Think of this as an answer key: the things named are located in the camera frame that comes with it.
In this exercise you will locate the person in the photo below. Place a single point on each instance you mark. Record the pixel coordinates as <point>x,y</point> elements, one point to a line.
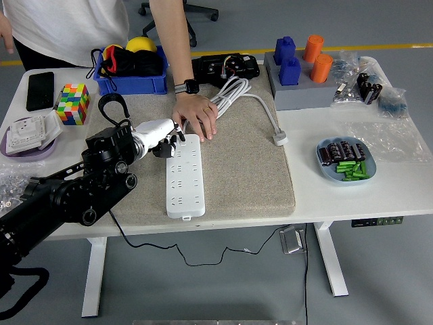
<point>67,27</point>

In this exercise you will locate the orange cylinder block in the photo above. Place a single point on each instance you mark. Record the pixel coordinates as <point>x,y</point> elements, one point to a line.
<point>313,47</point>
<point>321,67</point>

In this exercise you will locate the clear bag of black capacitors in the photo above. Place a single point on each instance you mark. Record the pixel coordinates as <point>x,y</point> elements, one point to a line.
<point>369,88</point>

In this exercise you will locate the grey block holder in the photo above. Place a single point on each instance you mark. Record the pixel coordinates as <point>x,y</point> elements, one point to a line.
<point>304,96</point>

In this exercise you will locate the silver foot pedal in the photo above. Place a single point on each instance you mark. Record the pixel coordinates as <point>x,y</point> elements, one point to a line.
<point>291,240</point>

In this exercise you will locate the clear bag of metal parts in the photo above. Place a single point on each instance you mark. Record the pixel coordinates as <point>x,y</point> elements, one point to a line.
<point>346,94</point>

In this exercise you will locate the grey-brown mat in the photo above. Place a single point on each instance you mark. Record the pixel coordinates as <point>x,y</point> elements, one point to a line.
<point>243,169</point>

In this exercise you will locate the light blue plate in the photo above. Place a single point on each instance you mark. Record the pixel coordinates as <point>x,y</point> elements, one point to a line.
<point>370,169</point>

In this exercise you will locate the blue plastic bin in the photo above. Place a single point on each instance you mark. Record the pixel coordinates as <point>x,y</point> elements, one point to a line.
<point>135,84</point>

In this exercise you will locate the green cylindrical battery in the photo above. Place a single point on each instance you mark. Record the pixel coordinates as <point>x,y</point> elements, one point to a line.
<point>343,169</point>
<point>353,178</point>
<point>355,174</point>
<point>363,167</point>
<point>345,165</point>

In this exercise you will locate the person's left hand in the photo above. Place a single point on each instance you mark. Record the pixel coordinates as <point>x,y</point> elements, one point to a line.
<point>196,113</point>

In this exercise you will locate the person's right hand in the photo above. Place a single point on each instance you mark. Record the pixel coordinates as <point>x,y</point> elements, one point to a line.
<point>6,32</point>

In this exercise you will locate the white table leg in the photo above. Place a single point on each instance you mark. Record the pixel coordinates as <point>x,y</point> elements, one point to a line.
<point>329,257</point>
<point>94,271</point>

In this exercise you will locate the clear bag of small parts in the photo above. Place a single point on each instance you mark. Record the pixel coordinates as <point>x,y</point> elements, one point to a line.
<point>348,66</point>

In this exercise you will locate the purple plate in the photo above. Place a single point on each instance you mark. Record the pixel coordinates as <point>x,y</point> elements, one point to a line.
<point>27,156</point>

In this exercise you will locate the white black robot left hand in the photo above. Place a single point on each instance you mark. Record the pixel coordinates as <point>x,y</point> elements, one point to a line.
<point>154,130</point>

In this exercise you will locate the black smartphone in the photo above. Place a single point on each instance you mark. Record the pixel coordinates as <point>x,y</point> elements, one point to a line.
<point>40,91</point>

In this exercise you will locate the colourful puzzle cube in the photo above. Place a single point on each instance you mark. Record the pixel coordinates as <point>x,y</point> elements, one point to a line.
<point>72,105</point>

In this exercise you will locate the blue bottle-shaped block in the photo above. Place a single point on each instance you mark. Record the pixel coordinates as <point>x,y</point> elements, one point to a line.
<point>284,49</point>
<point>290,71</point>

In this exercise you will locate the empty clear plastic bag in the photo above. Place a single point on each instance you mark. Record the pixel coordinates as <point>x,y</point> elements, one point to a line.
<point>389,140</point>

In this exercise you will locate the person's left forearm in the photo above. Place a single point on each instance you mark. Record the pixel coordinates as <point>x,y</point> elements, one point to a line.
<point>170,40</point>

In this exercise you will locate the black wrist watch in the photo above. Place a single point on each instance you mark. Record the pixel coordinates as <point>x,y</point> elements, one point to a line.
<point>189,86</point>

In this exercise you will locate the yellow ball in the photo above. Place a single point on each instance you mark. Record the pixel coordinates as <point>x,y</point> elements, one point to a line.
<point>140,44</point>

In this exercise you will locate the clear bag of screws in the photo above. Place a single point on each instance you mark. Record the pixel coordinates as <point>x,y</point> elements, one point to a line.
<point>10,183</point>

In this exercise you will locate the black office chair base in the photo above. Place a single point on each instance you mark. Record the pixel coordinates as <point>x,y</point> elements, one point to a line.
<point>203,10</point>

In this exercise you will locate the clear bag of blue parts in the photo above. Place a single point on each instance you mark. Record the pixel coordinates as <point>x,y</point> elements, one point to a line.
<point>394,103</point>

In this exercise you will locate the white power strip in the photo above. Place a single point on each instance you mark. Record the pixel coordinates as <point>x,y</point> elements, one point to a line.
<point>186,189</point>

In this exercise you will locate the black cloth pouch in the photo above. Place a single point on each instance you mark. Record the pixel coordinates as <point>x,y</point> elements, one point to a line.
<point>145,62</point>

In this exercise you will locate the black table control panel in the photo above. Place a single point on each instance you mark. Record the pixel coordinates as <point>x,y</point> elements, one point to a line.
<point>375,221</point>

